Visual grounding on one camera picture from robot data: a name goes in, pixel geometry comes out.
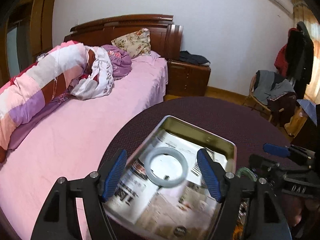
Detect printed paper sheet in tin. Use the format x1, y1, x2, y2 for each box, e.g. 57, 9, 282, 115
104, 130, 218, 239

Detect wooden wardrobe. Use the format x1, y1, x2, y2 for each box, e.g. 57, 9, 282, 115
1, 0, 55, 85

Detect blue checked cloth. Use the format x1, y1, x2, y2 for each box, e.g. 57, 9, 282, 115
297, 99, 317, 126

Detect white jade bangle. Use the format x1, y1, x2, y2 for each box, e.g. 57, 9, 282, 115
144, 147, 188, 188

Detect dark folded clothes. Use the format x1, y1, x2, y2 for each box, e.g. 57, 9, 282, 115
179, 50, 210, 66

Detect green jade bangle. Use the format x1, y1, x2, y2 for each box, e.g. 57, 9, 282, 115
235, 167, 257, 182

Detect hanging dark coats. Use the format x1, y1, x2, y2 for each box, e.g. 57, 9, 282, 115
285, 21, 314, 99

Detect wooden nightstand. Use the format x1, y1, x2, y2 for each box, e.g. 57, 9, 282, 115
166, 60, 211, 96

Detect patterned orange curtain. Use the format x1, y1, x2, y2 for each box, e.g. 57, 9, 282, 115
291, 0, 319, 104

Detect dark wooden headboard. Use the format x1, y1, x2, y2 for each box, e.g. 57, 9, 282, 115
64, 14, 183, 60

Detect rattan chair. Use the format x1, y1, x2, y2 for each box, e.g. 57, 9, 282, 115
242, 74, 273, 122

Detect floral pillow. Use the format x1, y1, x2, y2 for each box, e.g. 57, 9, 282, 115
111, 28, 151, 58

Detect pink patchwork quilt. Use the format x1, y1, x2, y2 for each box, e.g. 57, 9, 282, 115
0, 40, 115, 163

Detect pink rectangular tin box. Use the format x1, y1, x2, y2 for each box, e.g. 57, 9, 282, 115
104, 115, 237, 239

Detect bed with pink sheet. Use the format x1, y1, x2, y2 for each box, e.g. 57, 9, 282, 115
1, 55, 168, 239

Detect purple garment on bed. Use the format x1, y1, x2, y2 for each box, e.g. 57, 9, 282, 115
102, 44, 132, 80

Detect dark maroon garment on chair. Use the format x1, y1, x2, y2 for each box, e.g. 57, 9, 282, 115
267, 92, 297, 127

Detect grey clothes on chair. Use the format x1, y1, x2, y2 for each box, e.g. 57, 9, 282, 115
253, 70, 295, 105

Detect red hanging jacket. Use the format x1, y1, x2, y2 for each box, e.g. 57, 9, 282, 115
274, 45, 288, 78

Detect right hand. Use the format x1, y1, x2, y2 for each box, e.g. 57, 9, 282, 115
280, 193, 319, 229

